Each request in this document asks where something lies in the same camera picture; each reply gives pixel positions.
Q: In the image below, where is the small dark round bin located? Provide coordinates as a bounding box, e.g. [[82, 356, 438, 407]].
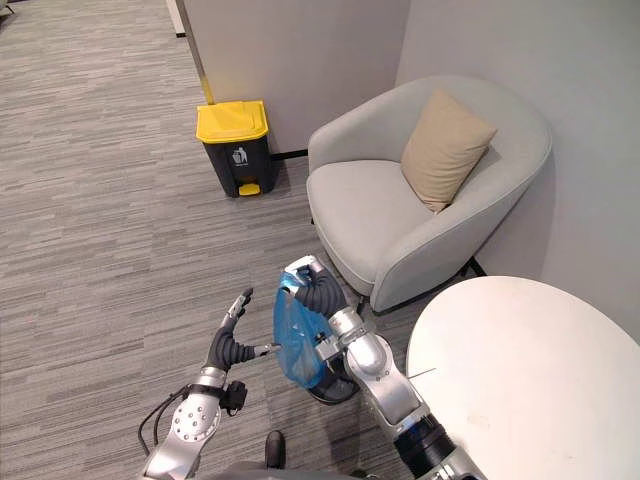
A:
[[305, 375, 360, 407]]

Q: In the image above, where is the yellow-lidded dark pedal bin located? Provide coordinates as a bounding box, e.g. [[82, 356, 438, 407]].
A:
[[195, 100, 277, 199]]

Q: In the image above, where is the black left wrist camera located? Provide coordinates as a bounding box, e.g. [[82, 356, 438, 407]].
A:
[[225, 380, 249, 414]]

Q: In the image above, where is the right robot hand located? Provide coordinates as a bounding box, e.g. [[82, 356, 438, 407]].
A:
[[282, 255, 349, 319]]

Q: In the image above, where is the round white tea table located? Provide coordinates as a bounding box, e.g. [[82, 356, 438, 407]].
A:
[[405, 275, 640, 480]]

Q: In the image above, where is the blue plastic trash bag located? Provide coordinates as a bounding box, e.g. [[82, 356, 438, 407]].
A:
[[272, 270, 330, 391]]

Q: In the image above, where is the beige square cushion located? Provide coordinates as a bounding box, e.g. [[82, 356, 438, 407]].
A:
[[400, 88, 499, 215]]

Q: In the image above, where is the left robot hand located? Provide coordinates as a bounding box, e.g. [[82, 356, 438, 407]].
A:
[[204, 286, 284, 373]]

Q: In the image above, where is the dark robot foot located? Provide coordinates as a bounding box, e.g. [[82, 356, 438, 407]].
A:
[[263, 430, 288, 470]]

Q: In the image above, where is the grey upholstered armchair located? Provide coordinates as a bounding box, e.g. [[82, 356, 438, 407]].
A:
[[305, 75, 554, 316]]

